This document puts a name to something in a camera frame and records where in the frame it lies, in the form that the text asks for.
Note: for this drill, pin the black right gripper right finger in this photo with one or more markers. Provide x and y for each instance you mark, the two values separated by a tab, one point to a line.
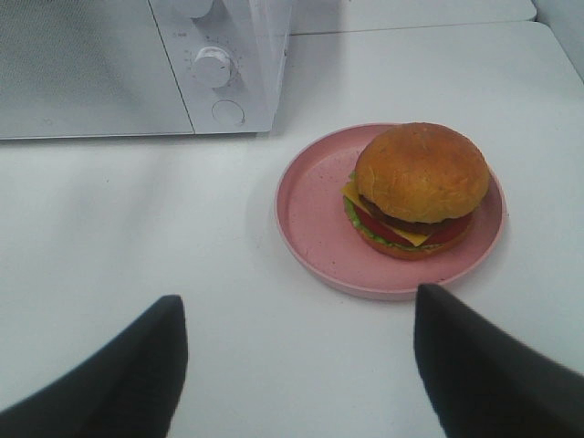
481	382

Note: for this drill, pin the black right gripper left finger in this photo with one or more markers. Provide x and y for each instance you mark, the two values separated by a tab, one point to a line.
129	388

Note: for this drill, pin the pink round plate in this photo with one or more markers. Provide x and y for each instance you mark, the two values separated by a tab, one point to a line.
310	217

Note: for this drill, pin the burger with sesame bun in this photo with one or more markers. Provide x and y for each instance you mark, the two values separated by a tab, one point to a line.
414	190

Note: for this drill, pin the round door release button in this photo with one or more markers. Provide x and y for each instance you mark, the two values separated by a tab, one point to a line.
228	113

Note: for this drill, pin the white microwave door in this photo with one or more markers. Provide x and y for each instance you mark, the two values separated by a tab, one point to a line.
86	69

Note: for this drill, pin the white microwave knob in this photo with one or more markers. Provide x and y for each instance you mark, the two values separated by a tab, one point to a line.
213	67
198	8

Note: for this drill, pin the white microwave oven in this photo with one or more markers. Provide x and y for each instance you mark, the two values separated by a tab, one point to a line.
254	33

